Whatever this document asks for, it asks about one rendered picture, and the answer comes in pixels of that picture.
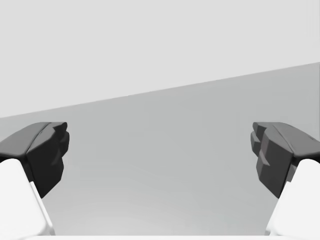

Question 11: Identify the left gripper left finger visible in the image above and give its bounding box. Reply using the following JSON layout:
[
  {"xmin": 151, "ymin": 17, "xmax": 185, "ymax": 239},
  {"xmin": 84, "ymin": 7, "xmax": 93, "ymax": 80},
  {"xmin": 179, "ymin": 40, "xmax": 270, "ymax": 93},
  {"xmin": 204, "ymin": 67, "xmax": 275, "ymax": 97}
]
[{"xmin": 0, "ymin": 121, "xmax": 70, "ymax": 237}]

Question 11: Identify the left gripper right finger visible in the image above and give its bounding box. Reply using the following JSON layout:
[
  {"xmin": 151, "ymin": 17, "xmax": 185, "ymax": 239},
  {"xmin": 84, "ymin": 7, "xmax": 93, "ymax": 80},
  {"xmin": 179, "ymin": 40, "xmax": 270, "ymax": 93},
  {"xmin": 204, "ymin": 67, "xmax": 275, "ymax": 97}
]
[{"xmin": 250, "ymin": 121, "xmax": 320, "ymax": 237}]

